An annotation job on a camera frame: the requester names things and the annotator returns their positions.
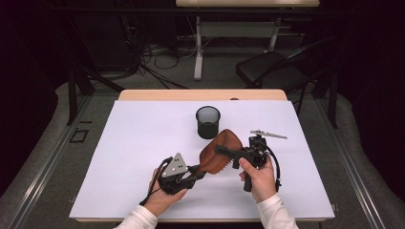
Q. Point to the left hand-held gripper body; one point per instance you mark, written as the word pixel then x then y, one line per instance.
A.
pixel 175 167

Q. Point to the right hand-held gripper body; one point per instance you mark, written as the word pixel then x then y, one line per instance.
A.
pixel 259 152

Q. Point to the wooden paddle hairbrush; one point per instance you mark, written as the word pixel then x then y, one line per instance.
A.
pixel 211 162

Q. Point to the black mesh pen holder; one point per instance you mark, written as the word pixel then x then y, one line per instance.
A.
pixel 208 130

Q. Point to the person's right hand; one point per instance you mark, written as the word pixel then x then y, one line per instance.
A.
pixel 262 183

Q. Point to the person's left hand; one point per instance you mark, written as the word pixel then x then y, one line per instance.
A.
pixel 159 202

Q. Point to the white table cover sheet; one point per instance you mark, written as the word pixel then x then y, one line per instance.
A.
pixel 133 143

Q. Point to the black folding chair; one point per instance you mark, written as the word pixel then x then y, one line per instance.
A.
pixel 270 68

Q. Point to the black metal stand frame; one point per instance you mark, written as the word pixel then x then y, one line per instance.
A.
pixel 72 95
pixel 333 101

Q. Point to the metal floor rail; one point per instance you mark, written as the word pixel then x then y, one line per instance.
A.
pixel 353 173
pixel 49 162

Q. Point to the white metal frame table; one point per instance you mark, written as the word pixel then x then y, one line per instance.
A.
pixel 235 29

